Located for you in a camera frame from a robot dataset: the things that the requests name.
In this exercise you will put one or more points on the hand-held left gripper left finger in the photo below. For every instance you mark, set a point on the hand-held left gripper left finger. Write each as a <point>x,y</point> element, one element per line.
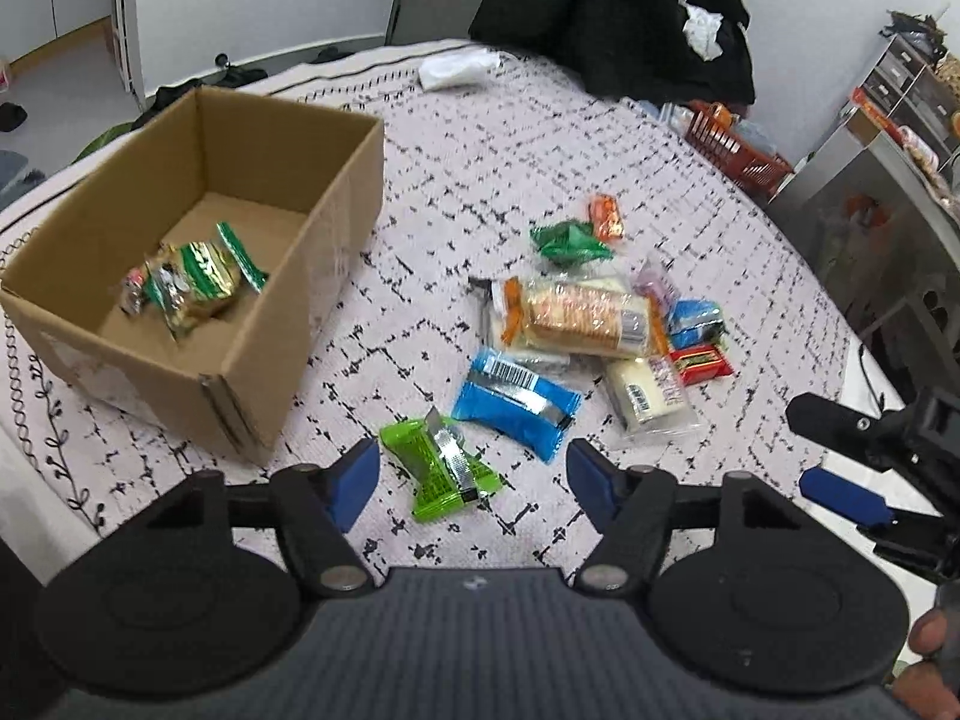
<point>356,481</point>

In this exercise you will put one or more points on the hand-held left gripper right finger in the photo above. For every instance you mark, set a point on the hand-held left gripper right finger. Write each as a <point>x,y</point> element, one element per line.
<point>591,481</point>

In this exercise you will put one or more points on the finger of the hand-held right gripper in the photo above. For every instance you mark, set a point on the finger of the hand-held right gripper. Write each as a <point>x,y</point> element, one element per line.
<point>844,499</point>
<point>825,414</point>

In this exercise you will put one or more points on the lime green snack packet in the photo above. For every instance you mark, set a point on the lime green snack packet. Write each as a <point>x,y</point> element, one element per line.
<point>420,461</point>

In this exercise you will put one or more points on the cream white snack packet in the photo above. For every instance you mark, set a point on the cream white snack packet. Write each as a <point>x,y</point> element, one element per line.
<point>637,399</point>

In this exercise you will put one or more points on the large blue snack packet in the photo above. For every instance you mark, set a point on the large blue snack packet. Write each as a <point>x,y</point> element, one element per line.
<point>495,409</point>

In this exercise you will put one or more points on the red snack packet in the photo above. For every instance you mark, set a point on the red snack packet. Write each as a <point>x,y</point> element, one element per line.
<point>697,364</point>

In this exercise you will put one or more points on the small blue snack packet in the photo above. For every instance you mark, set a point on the small blue snack packet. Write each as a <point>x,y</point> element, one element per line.
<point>694,319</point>

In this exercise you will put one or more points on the clear cracker packet orange ends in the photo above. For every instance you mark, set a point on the clear cracker packet orange ends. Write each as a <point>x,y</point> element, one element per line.
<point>577,315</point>

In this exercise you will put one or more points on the brown cardboard box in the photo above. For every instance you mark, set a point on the brown cardboard box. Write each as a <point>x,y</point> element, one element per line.
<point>307,315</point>

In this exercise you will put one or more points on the white packet with black label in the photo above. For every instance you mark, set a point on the white packet with black label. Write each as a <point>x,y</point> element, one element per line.
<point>496,331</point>

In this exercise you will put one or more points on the pink snack packet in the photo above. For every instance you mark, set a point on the pink snack packet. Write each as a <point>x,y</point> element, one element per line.
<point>656,285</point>

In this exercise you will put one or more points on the narrow green snack packet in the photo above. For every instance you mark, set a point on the narrow green snack packet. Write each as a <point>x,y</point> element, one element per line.
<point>244,255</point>

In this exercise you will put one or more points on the green and gold snack packet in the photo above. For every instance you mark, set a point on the green and gold snack packet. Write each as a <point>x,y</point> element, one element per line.
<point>199,277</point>

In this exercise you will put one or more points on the small pink candy packet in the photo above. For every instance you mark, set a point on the small pink candy packet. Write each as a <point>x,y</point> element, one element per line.
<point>133,291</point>

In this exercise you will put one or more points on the person's right hand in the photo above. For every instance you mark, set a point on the person's right hand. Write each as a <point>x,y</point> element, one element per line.
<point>928,634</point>

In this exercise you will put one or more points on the white side table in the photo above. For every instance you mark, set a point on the white side table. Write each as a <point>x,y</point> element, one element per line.
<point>862,187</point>

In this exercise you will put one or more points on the dark green snack packet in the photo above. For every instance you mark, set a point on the dark green snack packet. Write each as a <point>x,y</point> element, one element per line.
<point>566,240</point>

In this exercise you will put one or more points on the orange snack packet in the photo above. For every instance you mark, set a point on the orange snack packet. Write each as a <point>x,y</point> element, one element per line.
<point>606,217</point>

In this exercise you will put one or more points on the red plastic basket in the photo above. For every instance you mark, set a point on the red plastic basket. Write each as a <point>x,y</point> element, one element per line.
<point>731,146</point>

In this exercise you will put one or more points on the grey drawer cabinet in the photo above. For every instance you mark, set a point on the grey drawer cabinet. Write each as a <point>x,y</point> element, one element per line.
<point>907,79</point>

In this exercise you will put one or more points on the dark bag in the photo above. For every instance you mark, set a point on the dark bag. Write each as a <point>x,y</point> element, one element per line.
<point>911,24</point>

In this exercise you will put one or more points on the white crumpled cloth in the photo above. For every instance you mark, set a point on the white crumpled cloth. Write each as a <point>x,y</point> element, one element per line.
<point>701,26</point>

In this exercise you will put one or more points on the black shoe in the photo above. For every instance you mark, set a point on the black shoe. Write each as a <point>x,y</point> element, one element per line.
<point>236,76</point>

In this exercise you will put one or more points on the green cartoon floor mat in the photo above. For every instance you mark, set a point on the green cartoon floor mat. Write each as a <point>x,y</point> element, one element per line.
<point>101,141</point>

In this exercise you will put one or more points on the black slipper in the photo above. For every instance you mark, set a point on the black slipper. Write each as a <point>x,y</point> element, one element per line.
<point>11,116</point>
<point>330,54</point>

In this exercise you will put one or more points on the grey floor mat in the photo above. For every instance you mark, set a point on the grey floor mat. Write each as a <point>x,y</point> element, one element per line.
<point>13,169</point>

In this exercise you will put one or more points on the black coat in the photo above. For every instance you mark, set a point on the black coat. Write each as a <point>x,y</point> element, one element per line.
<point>600,7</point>

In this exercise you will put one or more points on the white rack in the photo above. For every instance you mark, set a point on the white rack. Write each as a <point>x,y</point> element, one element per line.
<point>131,15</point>

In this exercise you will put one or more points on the pink bag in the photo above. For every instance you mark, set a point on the pink bag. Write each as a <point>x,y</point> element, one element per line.
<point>4,73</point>

